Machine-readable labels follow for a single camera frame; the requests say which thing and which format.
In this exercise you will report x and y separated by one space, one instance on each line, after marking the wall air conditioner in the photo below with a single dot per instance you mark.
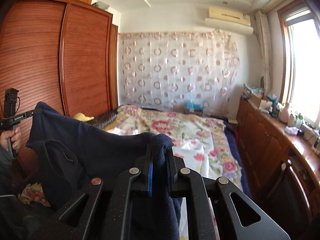
229 20

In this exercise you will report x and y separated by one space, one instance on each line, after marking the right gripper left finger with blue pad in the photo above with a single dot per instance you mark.
103 208

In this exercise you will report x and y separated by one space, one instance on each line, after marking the blue item in box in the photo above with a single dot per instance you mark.
193 108

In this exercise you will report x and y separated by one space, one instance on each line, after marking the long wooden sideboard cabinet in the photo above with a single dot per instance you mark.
263 146

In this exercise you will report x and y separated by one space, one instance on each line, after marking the cardboard box on sideboard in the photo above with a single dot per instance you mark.
256 100

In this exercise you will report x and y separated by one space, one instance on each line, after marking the sheer circle pattern curtain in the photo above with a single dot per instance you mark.
165 70

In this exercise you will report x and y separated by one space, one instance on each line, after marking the stack of papers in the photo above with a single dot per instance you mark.
249 91

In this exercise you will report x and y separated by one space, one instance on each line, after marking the window with wooden frame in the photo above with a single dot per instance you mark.
300 38

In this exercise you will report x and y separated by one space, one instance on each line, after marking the wooden louvered wardrobe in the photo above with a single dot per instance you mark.
62 52

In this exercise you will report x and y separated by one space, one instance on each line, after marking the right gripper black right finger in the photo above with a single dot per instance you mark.
216 208

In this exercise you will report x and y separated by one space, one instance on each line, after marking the navy printed t-shirt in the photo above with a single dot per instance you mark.
71 152

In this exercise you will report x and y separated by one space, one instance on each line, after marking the floral bed blanket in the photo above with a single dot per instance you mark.
207 145

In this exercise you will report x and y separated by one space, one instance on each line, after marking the person's left hand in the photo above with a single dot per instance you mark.
14 136

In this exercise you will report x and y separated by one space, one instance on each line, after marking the pink white bottle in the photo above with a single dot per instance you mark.
285 113

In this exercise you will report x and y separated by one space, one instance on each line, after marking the beige window drape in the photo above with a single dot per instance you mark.
264 38

